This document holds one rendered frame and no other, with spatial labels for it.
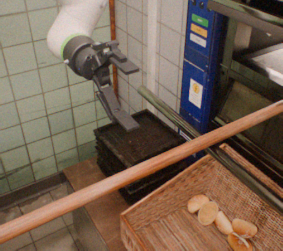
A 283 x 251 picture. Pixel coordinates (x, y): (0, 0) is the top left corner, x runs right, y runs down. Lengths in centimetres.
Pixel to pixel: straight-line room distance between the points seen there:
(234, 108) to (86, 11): 66
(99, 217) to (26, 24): 98
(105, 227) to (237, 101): 70
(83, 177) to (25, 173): 72
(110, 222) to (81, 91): 91
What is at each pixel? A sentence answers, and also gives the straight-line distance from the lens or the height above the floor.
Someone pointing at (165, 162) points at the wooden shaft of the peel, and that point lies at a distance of 74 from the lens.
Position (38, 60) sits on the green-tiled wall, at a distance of 188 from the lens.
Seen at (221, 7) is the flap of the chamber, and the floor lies 140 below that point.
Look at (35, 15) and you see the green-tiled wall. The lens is 179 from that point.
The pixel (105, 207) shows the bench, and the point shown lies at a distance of 146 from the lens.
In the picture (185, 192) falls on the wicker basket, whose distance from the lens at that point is 138.
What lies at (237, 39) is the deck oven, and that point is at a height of 125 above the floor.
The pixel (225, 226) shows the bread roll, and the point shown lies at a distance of 136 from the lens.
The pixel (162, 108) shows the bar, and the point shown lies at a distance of 95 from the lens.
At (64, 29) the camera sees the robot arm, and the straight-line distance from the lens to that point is 92.
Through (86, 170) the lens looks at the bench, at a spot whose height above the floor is 58.
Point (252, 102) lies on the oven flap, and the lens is 125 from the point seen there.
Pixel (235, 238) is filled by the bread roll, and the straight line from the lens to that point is 134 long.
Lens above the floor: 171
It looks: 35 degrees down
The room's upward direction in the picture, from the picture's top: straight up
